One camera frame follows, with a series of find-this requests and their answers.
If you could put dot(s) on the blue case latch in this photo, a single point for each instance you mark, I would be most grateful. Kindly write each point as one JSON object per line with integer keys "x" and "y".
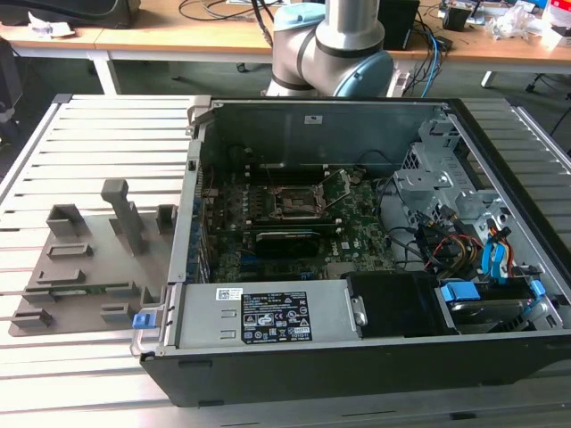
{"x": 143, "y": 322}

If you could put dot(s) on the grey parts rack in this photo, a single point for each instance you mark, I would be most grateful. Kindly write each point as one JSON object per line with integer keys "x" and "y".
{"x": 89, "y": 307}

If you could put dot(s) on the CPU socket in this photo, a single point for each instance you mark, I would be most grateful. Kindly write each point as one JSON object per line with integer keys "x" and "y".
{"x": 296, "y": 203}

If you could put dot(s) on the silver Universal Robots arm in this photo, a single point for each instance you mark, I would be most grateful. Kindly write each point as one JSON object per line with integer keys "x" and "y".
{"x": 348, "y": 27}

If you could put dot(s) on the wooden desk white legs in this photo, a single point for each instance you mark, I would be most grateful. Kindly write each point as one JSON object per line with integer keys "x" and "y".
{"x": 156, "y": 38}
{"x": 490, "y": 51}

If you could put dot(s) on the RAM slot white clips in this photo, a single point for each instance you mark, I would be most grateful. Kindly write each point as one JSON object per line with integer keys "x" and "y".
{"x": 294, "y": 167}
{"x": 328, "y": 220}
{"x": 331, "y": 231}
{"x": 294, "y": 175}

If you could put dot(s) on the crumpled white paper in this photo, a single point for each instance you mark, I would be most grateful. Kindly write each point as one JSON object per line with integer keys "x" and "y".
{"x": 49, "y": 27}

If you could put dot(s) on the green RAM stick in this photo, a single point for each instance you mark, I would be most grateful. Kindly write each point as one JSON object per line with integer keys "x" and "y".
{"x": 76, "y": 290}

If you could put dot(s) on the silver drive cage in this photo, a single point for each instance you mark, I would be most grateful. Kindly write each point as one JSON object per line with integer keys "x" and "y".
{"x": 428, "y": 187}

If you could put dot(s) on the black office chair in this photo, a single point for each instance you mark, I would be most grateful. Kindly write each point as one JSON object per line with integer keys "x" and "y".
{"x": 9, "y": 80}

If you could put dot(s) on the small black box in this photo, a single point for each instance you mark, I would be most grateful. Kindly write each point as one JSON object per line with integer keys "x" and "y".
{"x": 457, "y": 18}

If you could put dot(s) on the black computer box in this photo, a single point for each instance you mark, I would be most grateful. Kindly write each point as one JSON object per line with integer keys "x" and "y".
{"x": 401, "y": 24}

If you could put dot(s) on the grey power supply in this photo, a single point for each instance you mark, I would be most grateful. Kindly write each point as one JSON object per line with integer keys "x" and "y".
{"x": 205, "y": 312}

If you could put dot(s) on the white power strip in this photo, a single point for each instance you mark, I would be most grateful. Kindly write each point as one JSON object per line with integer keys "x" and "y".
{"x": 401, "y": 84}

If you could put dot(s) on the clear plastic bags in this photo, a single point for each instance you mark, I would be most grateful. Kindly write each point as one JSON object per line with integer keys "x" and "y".
{"x": 513, "y": 22}

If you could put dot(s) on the black graphics card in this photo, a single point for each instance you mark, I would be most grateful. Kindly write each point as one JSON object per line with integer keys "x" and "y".
{"x": 285, "y": 245}

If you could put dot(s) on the black open PC case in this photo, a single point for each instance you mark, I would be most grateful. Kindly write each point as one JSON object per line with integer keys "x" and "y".
{"x": 312, "y": 374}

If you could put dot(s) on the white red box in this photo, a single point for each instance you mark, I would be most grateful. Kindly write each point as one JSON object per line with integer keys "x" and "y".
{"x": 557, "y": 22}

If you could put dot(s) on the hard disk blue carrier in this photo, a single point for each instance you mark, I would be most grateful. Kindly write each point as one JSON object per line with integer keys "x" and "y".
{"x": 459, "y": 292}

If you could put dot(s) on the black chair caster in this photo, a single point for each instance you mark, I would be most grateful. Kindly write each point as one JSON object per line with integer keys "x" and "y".
{"x": 242, "y": 68}

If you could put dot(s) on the green motherboard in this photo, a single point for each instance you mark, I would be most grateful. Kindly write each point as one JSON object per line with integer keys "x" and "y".
{"x": 361, "y": 223}

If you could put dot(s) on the large black device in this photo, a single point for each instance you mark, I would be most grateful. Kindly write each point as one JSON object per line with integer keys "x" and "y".
{"x": 67, "y": 11}

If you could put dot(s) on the black fan shroud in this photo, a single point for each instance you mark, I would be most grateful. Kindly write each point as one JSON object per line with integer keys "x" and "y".
{"x": 397, "y": 303}

